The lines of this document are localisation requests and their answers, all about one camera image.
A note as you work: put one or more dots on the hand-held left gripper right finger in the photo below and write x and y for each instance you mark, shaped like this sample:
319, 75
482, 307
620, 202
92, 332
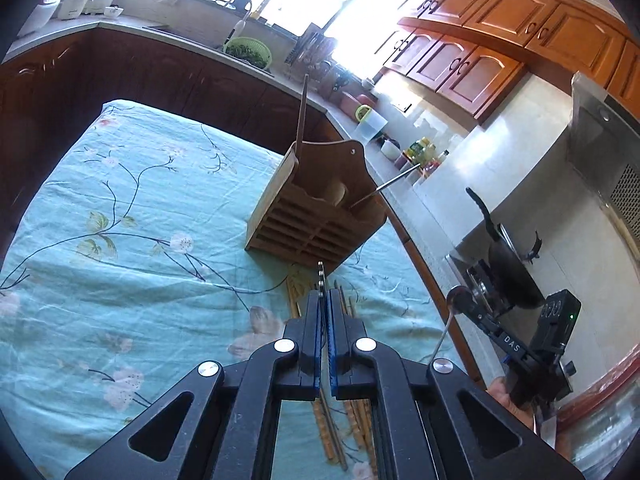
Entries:
333, 350

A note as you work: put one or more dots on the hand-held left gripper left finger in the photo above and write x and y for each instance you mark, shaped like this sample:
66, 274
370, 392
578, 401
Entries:
316, 345

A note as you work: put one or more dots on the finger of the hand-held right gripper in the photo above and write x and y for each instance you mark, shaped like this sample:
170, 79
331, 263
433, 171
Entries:
486, 297

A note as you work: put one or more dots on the metal spoon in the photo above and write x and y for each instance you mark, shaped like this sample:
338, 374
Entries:
459, 299

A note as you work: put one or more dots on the metal fork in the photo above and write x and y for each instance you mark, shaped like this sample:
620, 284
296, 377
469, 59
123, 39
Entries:
321, 277

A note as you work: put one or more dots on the pile of wooden chopsticks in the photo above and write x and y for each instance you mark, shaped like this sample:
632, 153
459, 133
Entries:
356, 422

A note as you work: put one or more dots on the wooden utensil holder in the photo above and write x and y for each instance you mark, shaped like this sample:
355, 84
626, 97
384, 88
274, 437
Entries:
310, 230

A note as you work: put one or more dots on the wooden chopstick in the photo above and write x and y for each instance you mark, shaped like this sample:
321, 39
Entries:
301, 110

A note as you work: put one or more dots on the person's right hand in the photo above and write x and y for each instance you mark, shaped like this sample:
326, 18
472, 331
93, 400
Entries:
502, 397

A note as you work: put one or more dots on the black wok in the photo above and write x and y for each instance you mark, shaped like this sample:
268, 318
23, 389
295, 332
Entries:
515, 270

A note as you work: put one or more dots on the gas stove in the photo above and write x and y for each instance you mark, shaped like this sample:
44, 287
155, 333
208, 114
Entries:
456, 265

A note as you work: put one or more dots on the seasoning jar set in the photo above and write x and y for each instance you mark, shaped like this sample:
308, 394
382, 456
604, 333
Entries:
434, 162

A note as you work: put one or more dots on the yellow cooking oil bottle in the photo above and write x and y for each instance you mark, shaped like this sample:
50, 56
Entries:
419, 149

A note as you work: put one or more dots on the steel range hood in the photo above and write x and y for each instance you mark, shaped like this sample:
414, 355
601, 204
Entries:
600, 150

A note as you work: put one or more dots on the floral teal tablecloth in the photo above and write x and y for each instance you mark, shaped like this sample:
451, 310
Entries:
150, 260

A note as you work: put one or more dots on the pink container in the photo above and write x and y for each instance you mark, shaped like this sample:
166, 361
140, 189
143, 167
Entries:
352, 101

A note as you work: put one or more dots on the brown upper kitchen cabinets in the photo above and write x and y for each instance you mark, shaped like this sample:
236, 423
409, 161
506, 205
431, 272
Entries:
500, 10

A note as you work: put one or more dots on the dish rack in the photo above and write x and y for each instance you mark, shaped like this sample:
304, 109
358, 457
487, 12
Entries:
315, 50

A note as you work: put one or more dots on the green colander with greens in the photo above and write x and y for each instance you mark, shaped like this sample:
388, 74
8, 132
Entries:
247, 50

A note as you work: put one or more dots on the kitchen faucet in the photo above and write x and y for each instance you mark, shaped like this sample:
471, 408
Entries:
239, 24

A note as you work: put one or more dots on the kitchen sink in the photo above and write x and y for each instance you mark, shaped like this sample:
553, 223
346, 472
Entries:
185, 35

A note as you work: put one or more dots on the yellow dish soap bottle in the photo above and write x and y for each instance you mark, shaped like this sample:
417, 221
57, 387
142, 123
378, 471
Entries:
261, 10

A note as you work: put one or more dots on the small white steamer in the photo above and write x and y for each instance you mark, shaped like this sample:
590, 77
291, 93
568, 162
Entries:
75, 2

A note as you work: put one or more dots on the white rice cooker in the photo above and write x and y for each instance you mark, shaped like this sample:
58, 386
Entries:
42, 10

